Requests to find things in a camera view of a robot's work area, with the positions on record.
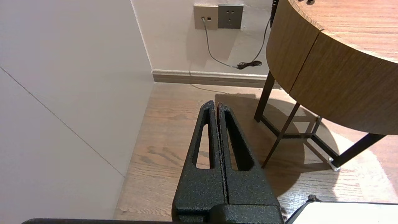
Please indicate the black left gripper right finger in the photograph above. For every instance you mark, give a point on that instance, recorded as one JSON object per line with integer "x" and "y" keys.
{"x": 248, "y": 189}

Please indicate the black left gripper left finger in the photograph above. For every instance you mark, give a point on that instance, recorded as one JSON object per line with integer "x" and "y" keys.
{"x": 199, "y": 189}

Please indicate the curved wooden nightstand drawer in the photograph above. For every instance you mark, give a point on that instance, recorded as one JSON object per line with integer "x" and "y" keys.
{"x": 348, "y": 90}

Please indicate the white robot chassis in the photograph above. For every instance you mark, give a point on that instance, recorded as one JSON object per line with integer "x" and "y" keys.
{"x": 342, "y": 214}

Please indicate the dark metal nightstand leg frame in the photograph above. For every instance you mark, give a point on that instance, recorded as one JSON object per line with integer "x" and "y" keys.
{"x": 264, "y": 99}

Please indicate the wall baseboard strip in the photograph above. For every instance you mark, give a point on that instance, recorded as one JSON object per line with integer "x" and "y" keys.
{"x": 211, "y": 77}

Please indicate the beige wall jack plate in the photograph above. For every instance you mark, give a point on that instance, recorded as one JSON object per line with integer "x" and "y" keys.
{"x": 205, "y": 15}

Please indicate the grey wall power socket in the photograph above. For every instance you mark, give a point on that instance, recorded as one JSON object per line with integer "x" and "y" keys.
{"x": 230, "y": 16}

